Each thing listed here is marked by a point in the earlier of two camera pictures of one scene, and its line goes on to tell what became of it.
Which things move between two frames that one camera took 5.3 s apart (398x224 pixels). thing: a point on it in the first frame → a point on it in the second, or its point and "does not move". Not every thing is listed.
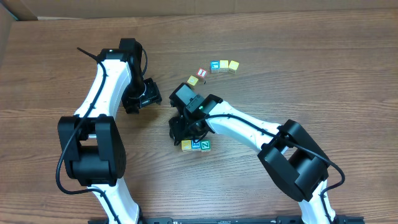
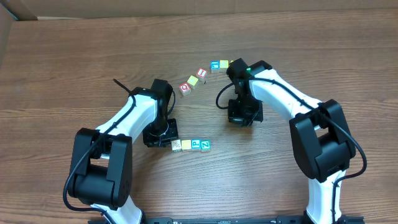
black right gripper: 181,130 → 236,116
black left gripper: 152,94 → 150,140
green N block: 205,145 does not move
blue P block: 196,146 does not move
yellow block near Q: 192,80 does not move
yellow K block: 186,145 does not move
